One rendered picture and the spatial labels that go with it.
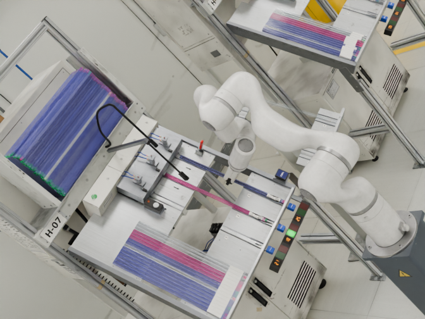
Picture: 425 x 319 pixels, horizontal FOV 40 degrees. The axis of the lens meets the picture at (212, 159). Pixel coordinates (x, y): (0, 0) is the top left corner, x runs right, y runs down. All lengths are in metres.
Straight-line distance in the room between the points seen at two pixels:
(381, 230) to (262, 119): 0.53
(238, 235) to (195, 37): 1.35
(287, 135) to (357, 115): 1.66
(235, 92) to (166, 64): 2.81
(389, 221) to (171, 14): 1.86
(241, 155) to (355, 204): 0.57
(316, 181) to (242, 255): 0.73
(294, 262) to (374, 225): 1.09
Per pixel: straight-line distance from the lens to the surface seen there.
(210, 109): 1.88
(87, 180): 2.54
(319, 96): 3.27
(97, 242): 2.48
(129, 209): 2.52
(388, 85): 3.75
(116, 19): 4.56
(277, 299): 2.92
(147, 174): 2.53
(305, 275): 3.05
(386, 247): 2.04
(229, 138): 2.19
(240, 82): 1.91
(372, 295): 2.99
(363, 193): 1.89
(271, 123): 1.85
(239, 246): 2.43
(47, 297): 4.07
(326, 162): 1.80
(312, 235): 2.97
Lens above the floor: 2.06
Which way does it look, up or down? 24 degrees down
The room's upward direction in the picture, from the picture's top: 46 degrees counter-clockwise
